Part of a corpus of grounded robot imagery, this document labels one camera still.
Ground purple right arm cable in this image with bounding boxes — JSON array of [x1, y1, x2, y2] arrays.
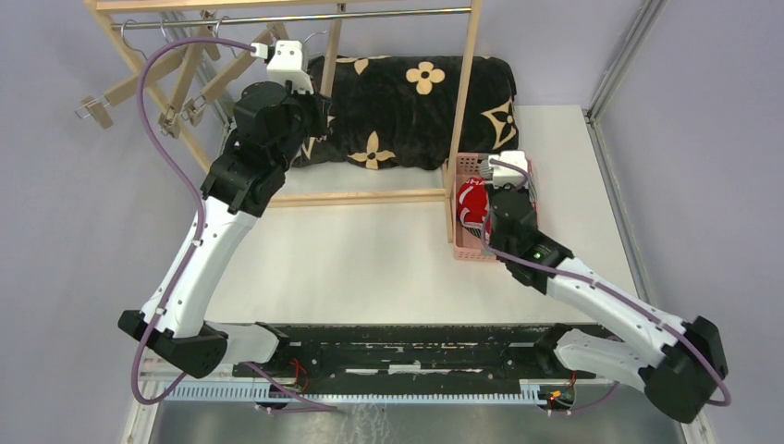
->
[[481, 156, 732, 408]]

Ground white slotted cable duct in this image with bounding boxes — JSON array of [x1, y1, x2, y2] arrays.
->
[[165, 379, 547, 407]]

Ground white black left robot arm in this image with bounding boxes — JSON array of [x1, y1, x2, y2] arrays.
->
[[117, 81, 329, 378]]

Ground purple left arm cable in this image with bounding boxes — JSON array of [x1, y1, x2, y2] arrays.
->
[[131, 36, 271, 407]]

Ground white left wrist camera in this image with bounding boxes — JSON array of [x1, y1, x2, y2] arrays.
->
[[251, 40, 315, 94]]

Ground wooden hanger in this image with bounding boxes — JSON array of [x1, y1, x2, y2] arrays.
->
[[180, 22, 288, 126], [158, 43, 220, 139], [73, 18, 189, 130]]

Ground pink plastic basket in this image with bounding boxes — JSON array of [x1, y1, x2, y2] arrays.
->
[[451, 154, 537, 262]]

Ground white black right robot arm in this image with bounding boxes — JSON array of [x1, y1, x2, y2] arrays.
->
[[481, 185, 732, 424]]

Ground metal hanging rod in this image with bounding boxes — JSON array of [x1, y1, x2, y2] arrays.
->
[[127, 6, 473, 31]]

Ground navy striped underwear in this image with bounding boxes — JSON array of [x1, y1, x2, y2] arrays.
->
[[462, 225, 489, 240]]

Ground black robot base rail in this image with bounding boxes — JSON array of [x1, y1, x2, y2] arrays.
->
[[260, 324, 594, 396]]

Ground wooden clothes rack frame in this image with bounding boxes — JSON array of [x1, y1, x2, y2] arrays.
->
[[85, 0, 482, 216]]

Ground red underwear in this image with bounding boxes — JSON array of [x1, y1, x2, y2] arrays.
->
[[456, 177, 489, 229]]

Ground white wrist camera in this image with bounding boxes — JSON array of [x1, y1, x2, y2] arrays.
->
[[251, 40, 315, 94], [479, 151, 532, 189]]

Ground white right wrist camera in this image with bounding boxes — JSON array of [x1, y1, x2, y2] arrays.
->
[[479, 151, 532, 189]]

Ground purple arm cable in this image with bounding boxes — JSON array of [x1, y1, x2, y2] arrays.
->
[[131, 36, 271, 407], [481, 156, 732, 408]]

